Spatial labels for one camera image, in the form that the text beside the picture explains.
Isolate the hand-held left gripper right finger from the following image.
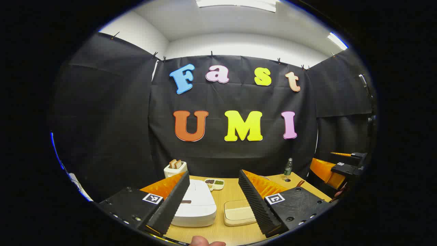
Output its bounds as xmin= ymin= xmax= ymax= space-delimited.
xmin=238 ymin=169 xmax=333 ymax=238

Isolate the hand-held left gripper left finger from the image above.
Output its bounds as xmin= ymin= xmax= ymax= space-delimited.
xmin=99 ymin=171 xmax=191 ymax=236

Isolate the clear box of white rice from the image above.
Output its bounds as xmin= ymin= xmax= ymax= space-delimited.
xmin=224 ymin=199 xmax=258 ymax=227

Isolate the white rice cooker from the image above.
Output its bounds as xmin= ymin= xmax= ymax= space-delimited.
xmin=171 ymin=179 xmax=217 ymax=228

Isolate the white toaster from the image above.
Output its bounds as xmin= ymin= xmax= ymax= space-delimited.
xmin=164 ymin=161 xmax=187 ymax=179

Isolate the white divided grain dish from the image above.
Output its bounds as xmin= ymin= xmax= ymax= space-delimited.
xmin=204 ymin=178 xmax=225 ymax=191

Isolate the small ceiling light panel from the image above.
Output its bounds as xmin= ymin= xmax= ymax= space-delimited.
xmin=328 ymin=32 xmax=349 ymax=50

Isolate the white side table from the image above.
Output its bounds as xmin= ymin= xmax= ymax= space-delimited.
xmin=68 ymin=173 xmax=93 ymax=202

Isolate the black backdrop cloth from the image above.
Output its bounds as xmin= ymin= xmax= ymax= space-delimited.
xmin=51 ymin=32 xmax=374 ymax=202

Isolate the row of black cloth clips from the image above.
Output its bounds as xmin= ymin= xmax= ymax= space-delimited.
xmin=111 ymin=32 xmax=337 ymax=70

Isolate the long ceiling light panel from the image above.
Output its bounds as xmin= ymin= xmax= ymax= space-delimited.
xmin=196 ymin=0 xmax=277 ymax=13

